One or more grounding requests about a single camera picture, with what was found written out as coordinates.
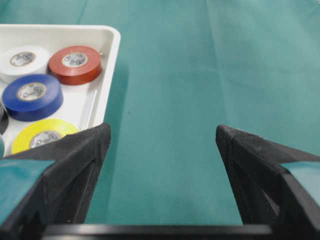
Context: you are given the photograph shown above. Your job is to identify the white tape roll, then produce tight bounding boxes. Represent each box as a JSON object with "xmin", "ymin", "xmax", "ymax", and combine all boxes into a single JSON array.
[{"xmin": 0, "ymin": 45, "xmax": 51, "ymax": 84}]

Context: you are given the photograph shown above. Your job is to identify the black tape roll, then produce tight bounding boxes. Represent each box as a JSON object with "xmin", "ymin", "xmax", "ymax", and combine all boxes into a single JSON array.
[{"xmin": 0, "ymin": 103, "xmax": 9, "ymax": 135}]

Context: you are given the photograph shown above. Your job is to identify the blue tape roll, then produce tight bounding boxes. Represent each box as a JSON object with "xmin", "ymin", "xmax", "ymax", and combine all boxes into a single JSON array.
[{"xmin": 2, "ymin": 74, "xmax": 64, "ymax": 122}]

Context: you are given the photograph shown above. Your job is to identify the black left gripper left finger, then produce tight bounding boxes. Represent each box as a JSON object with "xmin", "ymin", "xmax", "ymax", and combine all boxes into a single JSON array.
[{"xmin": 0, "ymin": 122, "xmax": 111, "ymax": 240}]

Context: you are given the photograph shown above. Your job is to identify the green table cloth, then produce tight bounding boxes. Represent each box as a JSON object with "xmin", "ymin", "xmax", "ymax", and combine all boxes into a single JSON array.
[{"xmin": 0, "ymin": 0, "xmax": 320, "ymax": 225}]

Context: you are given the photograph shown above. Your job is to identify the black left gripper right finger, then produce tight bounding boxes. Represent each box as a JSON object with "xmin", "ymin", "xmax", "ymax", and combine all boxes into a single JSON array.
[{"xmin": 215, "ymin": 124, "xmax": 320, "ymax": 240}]

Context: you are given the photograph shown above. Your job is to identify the teal tape roll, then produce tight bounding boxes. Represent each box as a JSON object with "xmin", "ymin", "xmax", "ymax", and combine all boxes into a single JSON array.
[{"xmin": 0, "ymin": 134, "xmax": 5, "ymax": 158}]

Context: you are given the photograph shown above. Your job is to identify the yellow tape roll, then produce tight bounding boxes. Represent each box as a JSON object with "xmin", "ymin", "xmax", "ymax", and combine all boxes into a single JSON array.
[{"xmin": 11, "ymin": 118, "xmax": 78, "ymax": 154}]

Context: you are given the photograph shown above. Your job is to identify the red tape roll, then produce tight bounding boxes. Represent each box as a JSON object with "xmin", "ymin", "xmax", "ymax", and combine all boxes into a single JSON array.
[{"xmin": 48, "ymin": 45, "xmax": 102, "ymax": 86}]

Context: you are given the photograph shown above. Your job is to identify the white plastic tray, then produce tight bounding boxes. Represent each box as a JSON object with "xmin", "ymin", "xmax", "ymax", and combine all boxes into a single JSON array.
[{"xmin": 0, "ymin": 24, "xmax": 121, "ymax": 156}]

